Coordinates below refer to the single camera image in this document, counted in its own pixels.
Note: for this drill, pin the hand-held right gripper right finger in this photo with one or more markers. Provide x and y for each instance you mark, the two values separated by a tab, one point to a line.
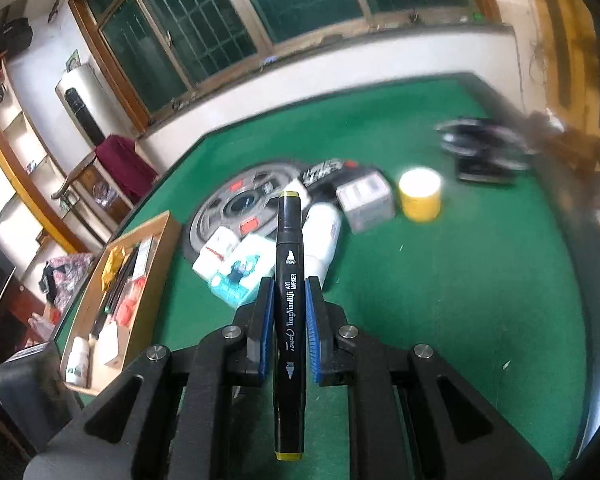
312	330

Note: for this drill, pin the black bag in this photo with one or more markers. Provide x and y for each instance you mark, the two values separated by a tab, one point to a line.
7	37

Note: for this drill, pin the green barred window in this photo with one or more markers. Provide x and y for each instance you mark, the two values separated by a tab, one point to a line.
220	15

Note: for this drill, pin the patterned cloth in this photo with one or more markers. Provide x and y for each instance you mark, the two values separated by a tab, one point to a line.
65	275

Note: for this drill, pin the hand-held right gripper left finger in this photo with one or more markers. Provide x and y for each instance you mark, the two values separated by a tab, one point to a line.
266	325

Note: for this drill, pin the maroon cloth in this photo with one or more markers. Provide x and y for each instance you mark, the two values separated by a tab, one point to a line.
125	170

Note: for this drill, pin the grey round table panel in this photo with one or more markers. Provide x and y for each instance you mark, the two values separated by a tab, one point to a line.
235	205

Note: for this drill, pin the standing air conditioner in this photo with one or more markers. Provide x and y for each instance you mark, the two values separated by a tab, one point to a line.
82	100

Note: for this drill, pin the white red-label package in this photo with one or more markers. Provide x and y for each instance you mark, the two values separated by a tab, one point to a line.
215	255

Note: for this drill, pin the white plastic bottle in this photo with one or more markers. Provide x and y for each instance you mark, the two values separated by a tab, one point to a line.
322	240
77	360

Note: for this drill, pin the black white-print packet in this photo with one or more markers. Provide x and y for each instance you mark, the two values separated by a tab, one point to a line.
330	175

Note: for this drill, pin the white pink-edged carton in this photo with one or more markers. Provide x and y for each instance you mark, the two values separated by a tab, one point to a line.
112	345

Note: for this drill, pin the golden wooden cabinet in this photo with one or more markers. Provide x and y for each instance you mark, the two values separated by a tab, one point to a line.
575	60

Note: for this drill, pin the teal carton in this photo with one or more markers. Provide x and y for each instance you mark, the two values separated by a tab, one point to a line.
245	270

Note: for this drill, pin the cardboard tray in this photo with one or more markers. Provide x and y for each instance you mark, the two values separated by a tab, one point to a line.
152	265

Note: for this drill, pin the black marker yellow cap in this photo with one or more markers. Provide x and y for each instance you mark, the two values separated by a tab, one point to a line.
289	270

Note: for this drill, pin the wooden chair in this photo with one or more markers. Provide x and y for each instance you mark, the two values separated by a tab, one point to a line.
80	185

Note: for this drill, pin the white wall shelf unit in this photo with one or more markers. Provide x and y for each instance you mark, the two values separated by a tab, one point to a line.
20	160

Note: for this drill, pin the gold snack packet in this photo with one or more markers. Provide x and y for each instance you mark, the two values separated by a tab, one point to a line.
115	262

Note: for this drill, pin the yellow jar white lid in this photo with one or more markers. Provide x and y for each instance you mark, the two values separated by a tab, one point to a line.
420	195

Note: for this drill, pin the black marker grey cap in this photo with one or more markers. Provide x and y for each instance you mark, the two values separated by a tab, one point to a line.
122	280

